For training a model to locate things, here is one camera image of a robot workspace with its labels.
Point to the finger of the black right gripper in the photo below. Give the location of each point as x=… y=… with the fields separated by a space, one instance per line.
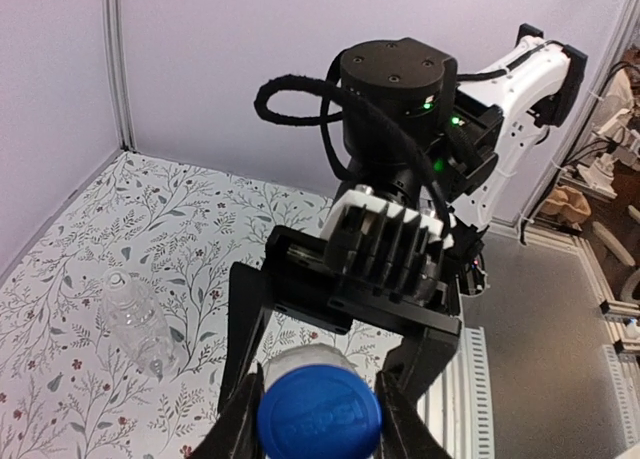
x=419 y=360
x=250 y=306

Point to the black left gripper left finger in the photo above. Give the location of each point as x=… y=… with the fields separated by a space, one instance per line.
x=235 y=433

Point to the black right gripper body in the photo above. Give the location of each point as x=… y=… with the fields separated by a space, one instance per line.
x=374 y=261

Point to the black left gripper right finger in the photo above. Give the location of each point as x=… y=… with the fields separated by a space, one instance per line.
x=404 y=434

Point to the Pepsi bottle with blue label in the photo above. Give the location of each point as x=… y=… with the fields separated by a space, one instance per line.
x=310 y=359

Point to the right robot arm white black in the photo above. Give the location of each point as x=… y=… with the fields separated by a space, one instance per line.
x=422 y=153

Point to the small clear plastic bottle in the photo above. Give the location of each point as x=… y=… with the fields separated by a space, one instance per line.
x=135 y=317

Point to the floral patterned table mat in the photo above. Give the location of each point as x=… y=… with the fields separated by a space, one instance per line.
x=68 y=390

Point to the aluminium slotted front rail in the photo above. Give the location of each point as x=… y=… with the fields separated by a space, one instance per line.
x=458 y=409

